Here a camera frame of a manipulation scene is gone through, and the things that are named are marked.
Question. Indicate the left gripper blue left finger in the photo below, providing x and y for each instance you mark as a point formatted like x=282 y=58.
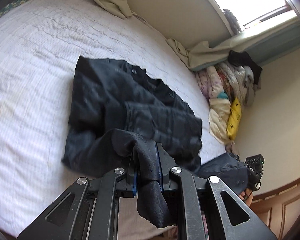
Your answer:
x=87 y=209

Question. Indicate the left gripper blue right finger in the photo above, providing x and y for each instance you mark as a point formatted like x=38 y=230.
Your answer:
x=203 y=208

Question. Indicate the dark navy satin jacket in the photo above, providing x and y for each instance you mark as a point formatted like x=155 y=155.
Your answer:
x=118 y=115

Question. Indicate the yellow patterned pillow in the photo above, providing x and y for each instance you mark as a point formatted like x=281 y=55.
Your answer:
x=234 y=119

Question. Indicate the pile of folded quilts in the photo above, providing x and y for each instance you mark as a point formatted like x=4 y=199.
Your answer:
x=220 y=85

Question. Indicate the black garment on pile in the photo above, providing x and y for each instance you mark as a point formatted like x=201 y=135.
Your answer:
x=244 y=59

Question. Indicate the beige curtain right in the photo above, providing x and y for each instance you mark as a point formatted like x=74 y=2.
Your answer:
x=263 y=42

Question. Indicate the white quilted bed cover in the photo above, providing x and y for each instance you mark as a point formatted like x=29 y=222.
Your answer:
x=40 y=43

